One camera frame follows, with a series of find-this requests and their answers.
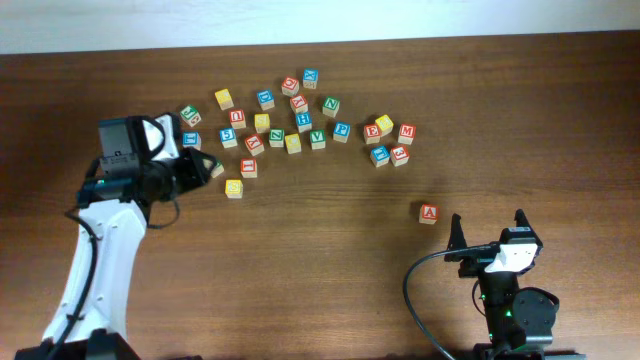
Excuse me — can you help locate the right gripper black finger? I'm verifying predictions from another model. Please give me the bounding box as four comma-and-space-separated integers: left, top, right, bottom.
447, 213, 467, 250
514, 209, 531, 229

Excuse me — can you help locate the yellow s block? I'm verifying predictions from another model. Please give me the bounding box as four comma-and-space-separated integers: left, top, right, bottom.
224, 179, 244, 199
254, 113, 271, 133

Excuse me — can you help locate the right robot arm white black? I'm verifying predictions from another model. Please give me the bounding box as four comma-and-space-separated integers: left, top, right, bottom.
445, 209, 586, 359

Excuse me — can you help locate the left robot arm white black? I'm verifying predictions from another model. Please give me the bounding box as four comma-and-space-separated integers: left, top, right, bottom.
15, 113, 217, 360

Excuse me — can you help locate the red A block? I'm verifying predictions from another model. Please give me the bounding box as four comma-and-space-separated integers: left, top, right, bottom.
419, 204, 439, 225

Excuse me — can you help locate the green B block centre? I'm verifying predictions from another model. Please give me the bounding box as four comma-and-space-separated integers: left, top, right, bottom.
211, 162, 224, 178

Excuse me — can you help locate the green J block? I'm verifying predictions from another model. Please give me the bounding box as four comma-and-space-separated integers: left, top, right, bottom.
179, 105, 202, 127

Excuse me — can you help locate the blue 5 block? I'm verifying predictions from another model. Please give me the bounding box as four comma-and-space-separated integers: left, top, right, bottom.
219, 128, 238, 148

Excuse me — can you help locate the red I block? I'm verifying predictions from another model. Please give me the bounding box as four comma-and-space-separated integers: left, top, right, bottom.
240, 158, 258, 178

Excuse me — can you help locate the red U block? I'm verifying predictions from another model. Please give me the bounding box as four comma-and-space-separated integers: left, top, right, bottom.
229, 109, 246, 129

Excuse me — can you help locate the red Y block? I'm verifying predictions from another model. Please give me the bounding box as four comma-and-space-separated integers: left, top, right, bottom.
244, 134, 265, 156

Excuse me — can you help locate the yellow block top left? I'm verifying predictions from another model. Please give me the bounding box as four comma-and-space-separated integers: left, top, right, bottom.
214, 88, 234, 111

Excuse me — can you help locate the red 3 block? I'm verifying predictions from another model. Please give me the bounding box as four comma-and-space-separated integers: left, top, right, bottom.
390, 145, 410, 167

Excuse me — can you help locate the blue block lower right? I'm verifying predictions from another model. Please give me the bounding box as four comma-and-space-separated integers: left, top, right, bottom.
370, 146, 390, 168

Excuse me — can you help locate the green Z block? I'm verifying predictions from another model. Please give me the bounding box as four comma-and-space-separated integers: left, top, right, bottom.
269, 128, 285, 148

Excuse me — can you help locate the red M block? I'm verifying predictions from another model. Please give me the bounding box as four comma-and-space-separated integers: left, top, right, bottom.
398, 124, 416, 145

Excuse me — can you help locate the blue D block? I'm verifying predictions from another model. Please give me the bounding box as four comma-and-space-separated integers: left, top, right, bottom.
257, 89, 275, 111

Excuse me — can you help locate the yellow C block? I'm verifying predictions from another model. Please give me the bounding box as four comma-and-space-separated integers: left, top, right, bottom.
284, 133, 302, 154

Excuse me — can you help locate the yellow block by E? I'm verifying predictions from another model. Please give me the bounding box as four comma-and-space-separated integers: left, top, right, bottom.
375, 114, 394, 137

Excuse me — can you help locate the red E block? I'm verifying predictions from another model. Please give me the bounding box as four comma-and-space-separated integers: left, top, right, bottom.
363, 124, 381, 145

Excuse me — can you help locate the blue H block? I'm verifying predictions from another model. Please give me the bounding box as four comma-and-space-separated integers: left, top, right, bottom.
295, 112, 313, 133

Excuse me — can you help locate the red K block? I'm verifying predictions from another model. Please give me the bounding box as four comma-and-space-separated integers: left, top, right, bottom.
290, 94, 309, 114

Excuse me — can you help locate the red C block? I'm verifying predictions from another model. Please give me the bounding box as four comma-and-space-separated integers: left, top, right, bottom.
281, 77, 300, 97

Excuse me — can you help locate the green V block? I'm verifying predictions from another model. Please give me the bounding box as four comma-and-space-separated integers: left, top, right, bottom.
309, 130, 326, 150

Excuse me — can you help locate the blue P block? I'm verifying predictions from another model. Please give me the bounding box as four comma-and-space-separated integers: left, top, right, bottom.
333, 122, 351, 143

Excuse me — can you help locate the blue X block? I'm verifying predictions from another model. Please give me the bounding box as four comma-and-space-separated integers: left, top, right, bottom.
302, 68, 319, 89

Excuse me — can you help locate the green N block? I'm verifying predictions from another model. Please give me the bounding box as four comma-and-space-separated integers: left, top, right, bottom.
322, 96, 340, 118

